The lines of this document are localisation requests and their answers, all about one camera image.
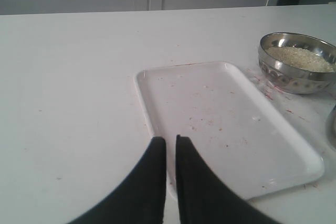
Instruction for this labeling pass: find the white rectangular plastic tray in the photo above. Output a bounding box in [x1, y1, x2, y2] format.
[134, 61, 324, 199]

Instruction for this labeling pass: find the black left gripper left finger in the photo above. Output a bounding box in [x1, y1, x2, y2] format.
[71, 137, 166, 223]

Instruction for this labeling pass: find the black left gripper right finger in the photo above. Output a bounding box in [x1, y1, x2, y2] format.
[175, 135, 278, 223]

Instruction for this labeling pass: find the wide steel bowl with rice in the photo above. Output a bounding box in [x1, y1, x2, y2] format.
[258, 33, 335, 94]

